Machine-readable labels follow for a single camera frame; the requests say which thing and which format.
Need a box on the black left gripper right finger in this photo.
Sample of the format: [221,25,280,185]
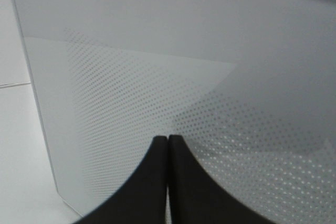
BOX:
[169,135,259,223]

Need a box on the white microwave door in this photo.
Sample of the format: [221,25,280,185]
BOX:
[12,0,335,223]

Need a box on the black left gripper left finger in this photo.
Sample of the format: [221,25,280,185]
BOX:
[76,136,168,224]

